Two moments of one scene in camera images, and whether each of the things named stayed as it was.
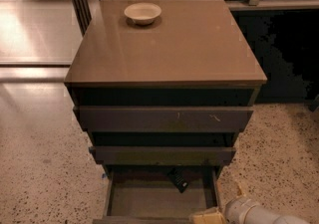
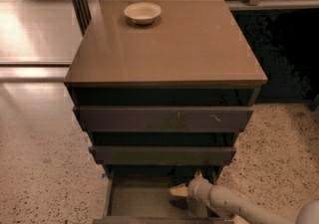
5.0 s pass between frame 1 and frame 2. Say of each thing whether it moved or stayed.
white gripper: moved
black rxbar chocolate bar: stayed
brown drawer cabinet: stayed
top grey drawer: stayed
